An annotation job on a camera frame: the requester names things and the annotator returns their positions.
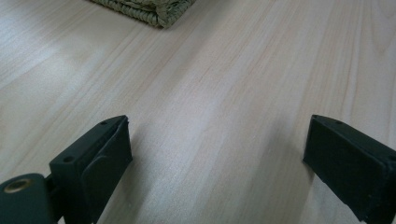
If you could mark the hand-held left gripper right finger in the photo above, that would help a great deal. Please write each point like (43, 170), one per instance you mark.
(351, 168)

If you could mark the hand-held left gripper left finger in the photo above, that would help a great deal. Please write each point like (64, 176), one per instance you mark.
(93, 168)

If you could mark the green woven basket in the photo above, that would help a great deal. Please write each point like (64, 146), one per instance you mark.
(149, 9)

